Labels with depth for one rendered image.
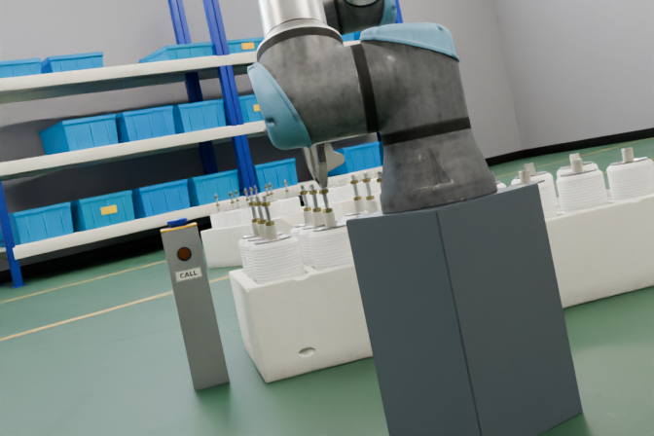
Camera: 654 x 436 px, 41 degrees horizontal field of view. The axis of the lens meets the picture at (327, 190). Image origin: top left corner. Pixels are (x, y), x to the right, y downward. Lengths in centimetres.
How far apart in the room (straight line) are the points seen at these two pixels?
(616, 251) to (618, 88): 692
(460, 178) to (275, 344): 68
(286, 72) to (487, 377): 44
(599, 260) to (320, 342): 59
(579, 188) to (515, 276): 77
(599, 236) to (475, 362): 83
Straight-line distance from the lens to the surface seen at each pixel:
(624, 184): 191
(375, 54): 108
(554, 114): 922
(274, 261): 165
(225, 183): 648
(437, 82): 108
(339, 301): 165
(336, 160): 170
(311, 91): 107
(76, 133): 607
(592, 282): 182
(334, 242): 167
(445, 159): 107
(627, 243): 186
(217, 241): 404
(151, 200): 618
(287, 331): 164
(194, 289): 170
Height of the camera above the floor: 38
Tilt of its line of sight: 2 degrees down
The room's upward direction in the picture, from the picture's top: 12 degrees counter-clockwise
